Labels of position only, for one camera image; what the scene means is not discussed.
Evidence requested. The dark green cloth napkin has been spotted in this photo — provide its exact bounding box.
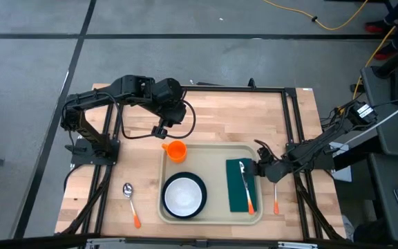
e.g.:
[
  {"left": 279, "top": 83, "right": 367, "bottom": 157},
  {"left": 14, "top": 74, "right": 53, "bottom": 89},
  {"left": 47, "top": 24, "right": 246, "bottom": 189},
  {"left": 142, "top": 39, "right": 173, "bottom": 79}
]
[{"left": 225, "top": 158, "right": 258, "bottom": 213}]

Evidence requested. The orange-handled spoon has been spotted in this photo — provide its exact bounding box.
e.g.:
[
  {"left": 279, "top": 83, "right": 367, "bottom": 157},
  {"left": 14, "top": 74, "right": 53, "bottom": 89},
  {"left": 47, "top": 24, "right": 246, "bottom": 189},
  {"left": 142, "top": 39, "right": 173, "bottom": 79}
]
[{"left": 122, "top": 182, "right": 142, "bottom": 230}]

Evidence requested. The thin white rod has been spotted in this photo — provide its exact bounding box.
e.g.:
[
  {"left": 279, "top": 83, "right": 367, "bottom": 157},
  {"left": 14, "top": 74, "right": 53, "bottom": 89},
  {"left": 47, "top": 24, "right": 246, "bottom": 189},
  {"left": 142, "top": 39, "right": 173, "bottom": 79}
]
[{"left": 343, "top": 95, "right": 398, "bottom": 147}]

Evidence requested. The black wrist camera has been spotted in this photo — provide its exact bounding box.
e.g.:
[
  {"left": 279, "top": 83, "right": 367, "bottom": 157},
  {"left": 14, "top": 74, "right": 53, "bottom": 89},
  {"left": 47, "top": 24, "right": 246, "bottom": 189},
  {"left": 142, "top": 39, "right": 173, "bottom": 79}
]
[
  {"left": 150, "top": 124, "right": 169, "bottom": 140},
  {"left": 255, "top": 145, "right": 276, "bottom": 163}
]

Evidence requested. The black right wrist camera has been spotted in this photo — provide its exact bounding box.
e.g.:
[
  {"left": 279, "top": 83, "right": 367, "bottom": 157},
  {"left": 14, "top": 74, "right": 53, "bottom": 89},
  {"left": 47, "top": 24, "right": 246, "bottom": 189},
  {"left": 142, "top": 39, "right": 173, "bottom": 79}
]
[{"left": 255, "top": 145, "right": 276, "bottom": 163}]

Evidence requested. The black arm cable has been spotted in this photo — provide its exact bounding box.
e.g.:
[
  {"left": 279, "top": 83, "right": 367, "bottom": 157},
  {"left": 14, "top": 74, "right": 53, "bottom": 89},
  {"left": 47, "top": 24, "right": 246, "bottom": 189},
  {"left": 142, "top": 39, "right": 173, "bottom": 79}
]
[{"left": 114, "top": 91, "right": 197, "bottom": 140}]

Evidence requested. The black aluminium table frame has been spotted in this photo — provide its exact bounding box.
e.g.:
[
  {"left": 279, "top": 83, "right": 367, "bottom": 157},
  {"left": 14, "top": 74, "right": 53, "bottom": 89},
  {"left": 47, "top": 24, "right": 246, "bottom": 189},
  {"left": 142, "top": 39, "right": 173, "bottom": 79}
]
[{"left": 54, "top": 82, "right": 347, "bottom": 249}]

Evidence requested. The white paper sheet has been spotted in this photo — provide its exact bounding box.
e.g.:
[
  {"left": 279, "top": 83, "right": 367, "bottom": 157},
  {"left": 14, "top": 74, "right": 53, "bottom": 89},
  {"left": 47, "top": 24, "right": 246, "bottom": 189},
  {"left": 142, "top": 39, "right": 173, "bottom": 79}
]
[{"left": 329, "top": 140, "right": 354, "bottom": 183}]

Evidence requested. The orange plastic mug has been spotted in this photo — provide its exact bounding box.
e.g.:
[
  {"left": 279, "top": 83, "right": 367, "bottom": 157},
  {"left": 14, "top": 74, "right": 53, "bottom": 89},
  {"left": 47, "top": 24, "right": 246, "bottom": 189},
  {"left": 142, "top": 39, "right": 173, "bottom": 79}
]
[{"left": 161, "top": 139, "right": 189, "bottom": 165}]

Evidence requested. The white ribbed bowl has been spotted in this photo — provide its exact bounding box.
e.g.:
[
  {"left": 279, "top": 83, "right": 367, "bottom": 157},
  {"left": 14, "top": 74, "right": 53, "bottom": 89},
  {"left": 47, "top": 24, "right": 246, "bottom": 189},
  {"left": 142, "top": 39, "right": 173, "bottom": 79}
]
[{"left": 164, "top": 176, "right": 205, "bottom": 217}]

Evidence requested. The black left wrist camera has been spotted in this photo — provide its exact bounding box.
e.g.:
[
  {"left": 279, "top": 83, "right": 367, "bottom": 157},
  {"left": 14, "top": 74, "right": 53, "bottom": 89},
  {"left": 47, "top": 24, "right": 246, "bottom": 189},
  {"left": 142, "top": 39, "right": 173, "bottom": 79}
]
[{"left": 150, "top": 124, "right": 169, "bottom": 140}]

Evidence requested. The dark round plate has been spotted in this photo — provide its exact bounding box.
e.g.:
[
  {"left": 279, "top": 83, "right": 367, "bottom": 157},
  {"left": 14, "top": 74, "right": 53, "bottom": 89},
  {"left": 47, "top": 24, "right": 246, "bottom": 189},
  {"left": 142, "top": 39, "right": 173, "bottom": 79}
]
[{"left": 161, "top": 171, "right": 208, "bottom": 220}]

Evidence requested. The beige plastic tray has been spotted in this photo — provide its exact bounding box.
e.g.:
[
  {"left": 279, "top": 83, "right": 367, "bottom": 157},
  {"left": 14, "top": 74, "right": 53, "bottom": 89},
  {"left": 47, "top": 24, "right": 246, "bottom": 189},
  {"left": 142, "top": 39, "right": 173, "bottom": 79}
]
[{"left": 157, "top": 142, "right": 265, "bottom": 226}]

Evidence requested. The yellow extension cable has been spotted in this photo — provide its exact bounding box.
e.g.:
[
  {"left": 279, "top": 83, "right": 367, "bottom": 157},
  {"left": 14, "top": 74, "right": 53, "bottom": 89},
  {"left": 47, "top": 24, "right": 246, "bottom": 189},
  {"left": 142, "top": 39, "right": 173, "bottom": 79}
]
[
  {"left": 352, "top": 1, "right": 398, "bottom": 101},
  {"left": 261, "top": 0, "right": 371, "bottom": 31}
]

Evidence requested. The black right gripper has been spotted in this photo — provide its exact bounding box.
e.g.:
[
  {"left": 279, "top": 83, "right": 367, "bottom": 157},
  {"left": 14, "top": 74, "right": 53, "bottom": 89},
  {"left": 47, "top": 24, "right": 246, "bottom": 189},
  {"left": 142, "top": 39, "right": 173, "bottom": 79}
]
[{"left": 252, "top": 159, "right": 292, "bottom": 183}]

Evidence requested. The person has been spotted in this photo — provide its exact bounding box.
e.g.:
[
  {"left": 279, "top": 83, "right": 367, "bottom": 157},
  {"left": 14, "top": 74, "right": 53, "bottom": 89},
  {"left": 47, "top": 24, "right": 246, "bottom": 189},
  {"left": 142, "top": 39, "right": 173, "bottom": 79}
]
[
  {"left": 363, "top": 0, "right": 398, "bottom": 62},
  {"left": 341, "top": 214, "right": 393, "bottom": 245}
]

